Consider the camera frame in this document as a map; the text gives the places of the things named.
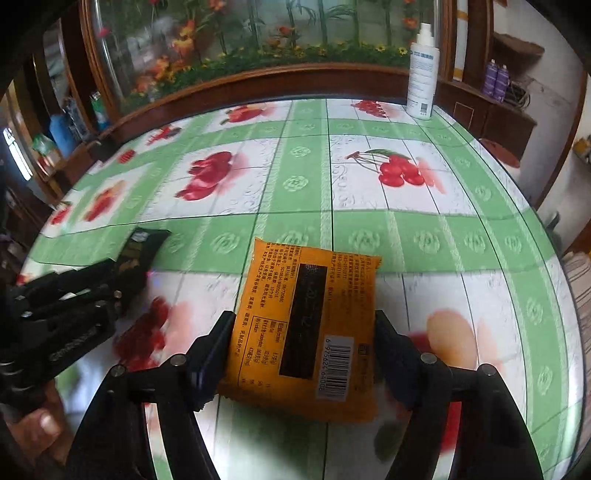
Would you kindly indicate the orange snack packet black stripe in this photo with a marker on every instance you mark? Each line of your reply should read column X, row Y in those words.
column 277, row 277

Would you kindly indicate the small black object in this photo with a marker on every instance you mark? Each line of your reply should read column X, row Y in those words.
column 102, row 148

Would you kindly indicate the white spray bottle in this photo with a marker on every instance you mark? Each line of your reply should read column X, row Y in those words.
column 422, row 74

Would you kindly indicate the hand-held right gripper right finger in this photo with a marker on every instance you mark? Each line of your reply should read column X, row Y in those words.
column 397, row 350

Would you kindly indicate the white stool red top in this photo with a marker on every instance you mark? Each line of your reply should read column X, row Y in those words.
column 501, row 152

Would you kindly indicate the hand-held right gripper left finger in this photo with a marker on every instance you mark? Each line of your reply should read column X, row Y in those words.
column 214, row 353

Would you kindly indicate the wooden cabinet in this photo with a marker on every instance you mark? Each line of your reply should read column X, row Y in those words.
column 485, row 117

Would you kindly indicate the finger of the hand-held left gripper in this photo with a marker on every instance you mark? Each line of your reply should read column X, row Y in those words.
column 74, row 310
column 87, row 277

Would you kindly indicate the green bottle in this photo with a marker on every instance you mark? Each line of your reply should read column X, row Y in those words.
column 100, row 113

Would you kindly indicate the blue jug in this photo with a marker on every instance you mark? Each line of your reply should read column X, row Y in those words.
column 61, row 136

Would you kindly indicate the green plastic bag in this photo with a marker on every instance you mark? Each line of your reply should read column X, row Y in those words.
column 42, row 145

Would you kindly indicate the person's left hand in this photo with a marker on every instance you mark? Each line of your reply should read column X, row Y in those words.
column 39, row 427

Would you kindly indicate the fruit print tablecloth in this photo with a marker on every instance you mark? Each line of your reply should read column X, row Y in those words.
column 323, row 184

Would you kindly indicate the floral glass partition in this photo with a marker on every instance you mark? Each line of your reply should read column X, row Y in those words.
column 254, row 41

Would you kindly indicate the white pillar yellow band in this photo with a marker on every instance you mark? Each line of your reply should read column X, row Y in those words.
column 460, row 41

